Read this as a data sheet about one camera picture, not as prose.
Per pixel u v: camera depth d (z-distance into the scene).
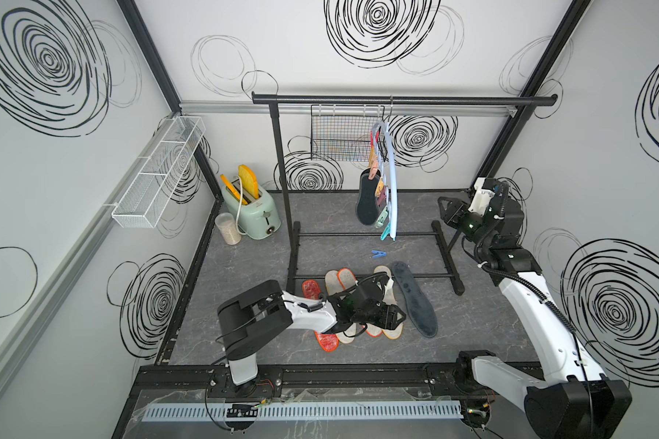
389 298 0.88
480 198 0.64
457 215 0.64
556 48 0.78
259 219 0.96
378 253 0.99
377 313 0.72
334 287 0.90
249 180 0.96
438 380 0.74
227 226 0.96
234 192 0.94
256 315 0.51
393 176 0.51
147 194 0.74
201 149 1.06
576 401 0.37
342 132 1.12
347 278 0.91
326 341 0.81
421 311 0.87
